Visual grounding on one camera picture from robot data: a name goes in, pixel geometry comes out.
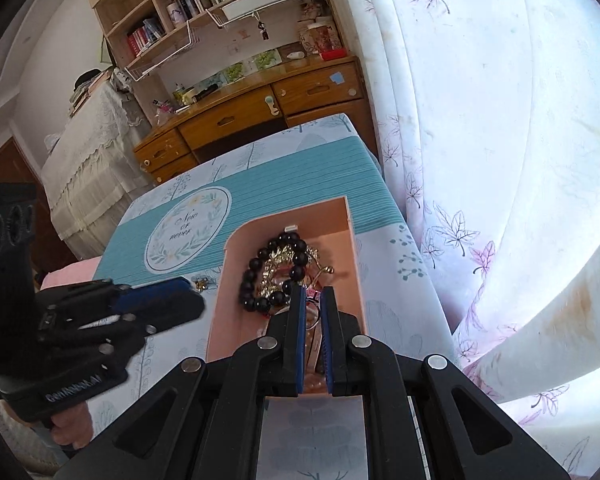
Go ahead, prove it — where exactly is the person's left hand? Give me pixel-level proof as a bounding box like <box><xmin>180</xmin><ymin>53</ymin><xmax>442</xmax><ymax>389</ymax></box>
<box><xmin>10</xmin><ymin>400</ymin><xmax>95</xmax><ymax>448</ymax></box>

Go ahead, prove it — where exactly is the wooden bookshelf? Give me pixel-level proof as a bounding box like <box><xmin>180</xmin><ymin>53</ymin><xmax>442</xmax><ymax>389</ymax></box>
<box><xmin>77</xmin><ymin>0</ymin><xmax>361</xmax><ymax>126</ymax></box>

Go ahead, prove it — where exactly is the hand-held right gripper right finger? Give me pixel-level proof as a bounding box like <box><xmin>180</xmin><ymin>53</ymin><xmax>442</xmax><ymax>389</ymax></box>
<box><xmin>321</xmin><ymin>286</ymin><xmax>571</xmax><ymax>480</ymax></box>

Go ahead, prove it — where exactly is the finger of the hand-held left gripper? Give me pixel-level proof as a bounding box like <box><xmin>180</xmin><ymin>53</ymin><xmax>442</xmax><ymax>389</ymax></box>
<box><xmin>39</xmin><ymin>278</ymin><xmax>192</xmax><ymax>321</ymax></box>
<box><xmin>39</xmin><ymin>292</ymin><xmax>206</xmax><ymax>361</ymax></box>

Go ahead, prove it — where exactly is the red patterned cup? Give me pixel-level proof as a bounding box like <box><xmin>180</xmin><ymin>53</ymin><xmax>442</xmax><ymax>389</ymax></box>
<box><xmin>300</xmin><ymin>22</ymin><xmax>342</xmax><ymax>56</ymax></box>

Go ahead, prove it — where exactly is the leaf print white curtain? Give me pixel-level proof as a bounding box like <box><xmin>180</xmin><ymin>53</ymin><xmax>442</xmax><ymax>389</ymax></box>
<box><xmin>330</xmin><ymin>0</ymin><xmax>600</xmax><ymax>480</ymax></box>

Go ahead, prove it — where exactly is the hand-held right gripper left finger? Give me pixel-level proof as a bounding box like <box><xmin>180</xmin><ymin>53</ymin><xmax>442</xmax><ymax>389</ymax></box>
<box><xmin>52</xmin><ymin>286</ymin><xmax>308</xmax><ymax>480</ymax></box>

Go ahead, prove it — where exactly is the row of red books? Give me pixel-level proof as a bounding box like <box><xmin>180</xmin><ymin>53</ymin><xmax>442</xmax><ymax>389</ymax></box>
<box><xmin>126</xmin><ymin>17</ymin><xmax>166</xmax><ymax>58</ymax></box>

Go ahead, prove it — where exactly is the pink blanket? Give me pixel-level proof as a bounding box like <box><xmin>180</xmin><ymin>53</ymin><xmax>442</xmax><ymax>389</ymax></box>
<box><xmin>40</xmin><ymin>255</ymin><xmax>103</xmax><ymax>291</ymax></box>

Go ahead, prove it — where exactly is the white lace cover cloth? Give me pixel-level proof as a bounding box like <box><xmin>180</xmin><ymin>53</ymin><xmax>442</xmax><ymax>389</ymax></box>
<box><xmin>40</xmin><ymin>80</ymin><xmax>156</xmax><ymax>261</ymax></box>

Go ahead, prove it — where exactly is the white wire basket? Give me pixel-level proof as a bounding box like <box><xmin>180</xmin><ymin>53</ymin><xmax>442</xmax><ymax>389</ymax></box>
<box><xmin>205</xmin><ymin>0</ymin><xmax>308</xmax><ymax>28</ymax></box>
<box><xmin>125</xmin><ymin>25</ymin><xmax>201</xmax><ymax>82</ymax></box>

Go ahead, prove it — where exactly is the wooden desk with drawers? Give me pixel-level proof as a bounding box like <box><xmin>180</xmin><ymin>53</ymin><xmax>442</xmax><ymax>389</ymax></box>
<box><xmin>132</xmin><ymin>55</ymin><xmax>381</xmax><ymax>186</ymax></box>

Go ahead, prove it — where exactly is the black bead bracelet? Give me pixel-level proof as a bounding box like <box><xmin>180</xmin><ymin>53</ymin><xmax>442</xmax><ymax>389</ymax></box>
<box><xmin>238</xmin><ymin>231</ymin><xmax>308</xmax><ymax>313</ymax></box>

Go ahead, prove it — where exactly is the peach plastic tray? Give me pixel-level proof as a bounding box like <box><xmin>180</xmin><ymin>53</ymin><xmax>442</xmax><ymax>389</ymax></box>
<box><xmin>206</xmin><ymin>196</ymin><xmax>367</xmax><ymax>396</ymax></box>

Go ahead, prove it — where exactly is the stack of books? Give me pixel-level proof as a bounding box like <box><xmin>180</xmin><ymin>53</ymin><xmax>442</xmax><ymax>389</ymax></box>
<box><xmin>69</xmin><ymin>72</ymin><xmax>116</xmax><ymax>118</ymax></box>

